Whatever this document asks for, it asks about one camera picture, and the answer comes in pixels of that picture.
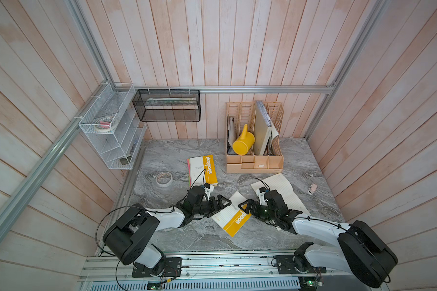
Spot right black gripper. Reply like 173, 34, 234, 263
238, 198, 278, 221

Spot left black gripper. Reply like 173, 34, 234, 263
193, 194, 232, 218

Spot white orange notebook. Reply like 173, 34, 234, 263
187, 155, 218, 186
212, 192, 251, 238

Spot cream notebook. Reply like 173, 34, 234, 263
251, 173, 310, 234

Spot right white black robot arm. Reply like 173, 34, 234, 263
239, 190, 398, 288

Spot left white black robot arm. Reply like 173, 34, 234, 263
103, 183, 232, 277

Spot beige desk organizer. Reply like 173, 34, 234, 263
226, 102, 284, 173

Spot clear tape roll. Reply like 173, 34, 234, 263
155, 171, 173, 188

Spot yellow watering can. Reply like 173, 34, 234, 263
232, 124, 256, 156

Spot papers in organizer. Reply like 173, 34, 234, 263
267, 121, 279, 155

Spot cream book in organizer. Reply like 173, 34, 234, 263
253, 101, 272, 155

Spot tape roll on shelf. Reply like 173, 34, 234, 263
93, 116, 118, 133

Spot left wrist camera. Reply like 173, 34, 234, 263
203, 183, 214, 200

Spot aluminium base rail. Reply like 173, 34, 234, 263
75, 250, 369, 291

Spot black mesh wall basket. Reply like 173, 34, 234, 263
132, 89, 202, 122

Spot white wire shelf rack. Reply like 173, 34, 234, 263
79, 82, 146, 170

